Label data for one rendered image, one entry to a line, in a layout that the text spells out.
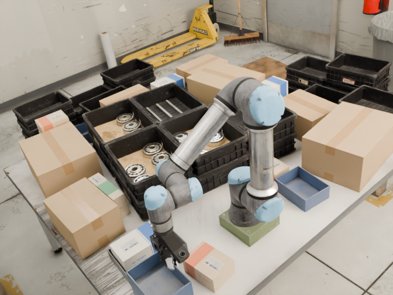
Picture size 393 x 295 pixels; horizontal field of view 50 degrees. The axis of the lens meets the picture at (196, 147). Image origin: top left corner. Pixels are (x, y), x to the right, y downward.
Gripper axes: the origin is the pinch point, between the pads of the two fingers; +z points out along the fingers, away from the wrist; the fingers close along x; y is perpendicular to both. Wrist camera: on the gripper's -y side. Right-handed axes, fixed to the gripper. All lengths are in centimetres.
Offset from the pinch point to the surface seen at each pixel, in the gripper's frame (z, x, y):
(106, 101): -4, -43, 134
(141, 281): 4.9, 11.0, 7.8
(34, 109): 31, -21, 240
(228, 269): 7.3, -17.2, -9.2
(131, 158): -1, -24, 72
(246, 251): 12.3, -30.8, -4.0
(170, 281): 4.9, 3.1, 0.0
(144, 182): -10.0, -13.6, 39.0
